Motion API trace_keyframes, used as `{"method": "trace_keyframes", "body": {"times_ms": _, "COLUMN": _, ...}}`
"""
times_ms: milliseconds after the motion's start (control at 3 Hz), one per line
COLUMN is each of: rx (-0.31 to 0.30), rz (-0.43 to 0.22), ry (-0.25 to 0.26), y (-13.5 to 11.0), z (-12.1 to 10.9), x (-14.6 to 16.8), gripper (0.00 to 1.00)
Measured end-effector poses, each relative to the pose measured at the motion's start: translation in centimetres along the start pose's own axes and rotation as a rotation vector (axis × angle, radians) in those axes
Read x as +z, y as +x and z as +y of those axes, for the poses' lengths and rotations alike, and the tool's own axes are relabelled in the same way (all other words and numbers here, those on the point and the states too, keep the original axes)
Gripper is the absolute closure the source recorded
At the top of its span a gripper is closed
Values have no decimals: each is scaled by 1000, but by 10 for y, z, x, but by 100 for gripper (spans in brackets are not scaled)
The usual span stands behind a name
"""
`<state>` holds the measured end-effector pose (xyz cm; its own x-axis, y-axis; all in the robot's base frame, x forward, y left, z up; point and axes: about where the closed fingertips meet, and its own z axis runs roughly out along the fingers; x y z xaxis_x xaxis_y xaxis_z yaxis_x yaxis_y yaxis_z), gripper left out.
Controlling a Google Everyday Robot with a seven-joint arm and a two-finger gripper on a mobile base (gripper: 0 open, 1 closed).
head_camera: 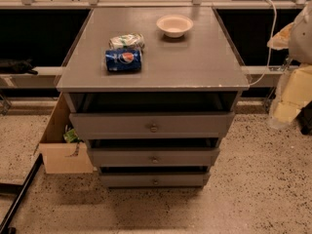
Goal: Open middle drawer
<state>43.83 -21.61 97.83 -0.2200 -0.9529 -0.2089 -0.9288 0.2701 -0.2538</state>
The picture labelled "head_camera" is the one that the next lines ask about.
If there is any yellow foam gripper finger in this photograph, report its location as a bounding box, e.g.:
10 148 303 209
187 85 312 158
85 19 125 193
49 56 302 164
268 64 312 129

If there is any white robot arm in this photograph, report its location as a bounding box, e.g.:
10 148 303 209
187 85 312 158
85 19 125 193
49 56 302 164
267 2 312 127

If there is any grey drawer cabinet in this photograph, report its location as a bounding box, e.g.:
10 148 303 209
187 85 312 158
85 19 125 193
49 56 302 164
58 7 249 177

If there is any grey top drawer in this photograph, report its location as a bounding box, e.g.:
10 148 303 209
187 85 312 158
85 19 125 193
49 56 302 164
69 112 234 140

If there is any grey drawer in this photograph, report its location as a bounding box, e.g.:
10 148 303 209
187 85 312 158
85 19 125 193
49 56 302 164
100 173 210 187
88 147 219 167
69 112 234 140

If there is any grey middle drawer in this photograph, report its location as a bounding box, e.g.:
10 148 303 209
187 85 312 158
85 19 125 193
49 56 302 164
88 147 219 167

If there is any grey bottom drawer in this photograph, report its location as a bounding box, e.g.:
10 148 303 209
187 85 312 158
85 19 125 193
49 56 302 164
100 173 210 187

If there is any white paper bowl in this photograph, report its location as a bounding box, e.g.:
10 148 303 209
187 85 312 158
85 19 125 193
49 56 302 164
156 15 193 38

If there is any crushed green white can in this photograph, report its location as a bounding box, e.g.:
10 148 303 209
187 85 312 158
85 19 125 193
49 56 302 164
109 33 144 49

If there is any blue pepsi can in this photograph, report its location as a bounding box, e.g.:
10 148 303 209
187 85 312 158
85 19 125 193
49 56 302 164
105 49 141 72

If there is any green packet in box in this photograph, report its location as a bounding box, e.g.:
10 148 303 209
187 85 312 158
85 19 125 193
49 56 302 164
63 129 81 143

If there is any brown cardboard box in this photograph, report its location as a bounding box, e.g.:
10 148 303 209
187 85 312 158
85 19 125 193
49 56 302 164
38 95 94 174

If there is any black metal floor bar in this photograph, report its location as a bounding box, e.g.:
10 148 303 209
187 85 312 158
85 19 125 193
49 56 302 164
0 155 43 234

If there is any white cable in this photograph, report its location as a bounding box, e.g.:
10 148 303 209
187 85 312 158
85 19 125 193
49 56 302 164
249 0 278 87

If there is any black object on rail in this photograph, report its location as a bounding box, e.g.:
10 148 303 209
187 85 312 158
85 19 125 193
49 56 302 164
0 59 38 75

